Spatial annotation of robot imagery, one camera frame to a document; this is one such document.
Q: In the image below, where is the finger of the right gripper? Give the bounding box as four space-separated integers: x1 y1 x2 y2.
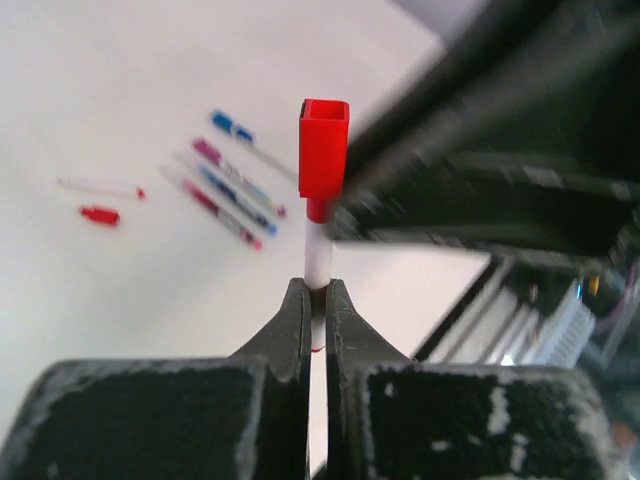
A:
329 145 639 260
346 1 639 200

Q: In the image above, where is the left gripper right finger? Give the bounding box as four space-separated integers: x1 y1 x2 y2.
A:
326 280 629 479

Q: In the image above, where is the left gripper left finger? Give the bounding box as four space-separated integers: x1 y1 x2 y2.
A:
1 278 311 479

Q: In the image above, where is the thin white red pen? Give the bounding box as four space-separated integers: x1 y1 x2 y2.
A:
304 220 333 473

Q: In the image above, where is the white pen blue print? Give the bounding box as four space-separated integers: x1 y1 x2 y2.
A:
175 154 277 235

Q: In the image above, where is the small red pen cap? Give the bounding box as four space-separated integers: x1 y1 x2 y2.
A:
299 98 350 224

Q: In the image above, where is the pink white pen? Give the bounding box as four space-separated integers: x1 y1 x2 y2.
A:
191 137 288 218

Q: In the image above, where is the white marker blue end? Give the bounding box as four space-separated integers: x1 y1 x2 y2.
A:
210 109 298 184

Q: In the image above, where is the thin red tipped refill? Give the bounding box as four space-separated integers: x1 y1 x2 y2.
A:
58 177 146 200

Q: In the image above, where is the aluminium rail frame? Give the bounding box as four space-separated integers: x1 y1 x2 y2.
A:
413 259 639 372

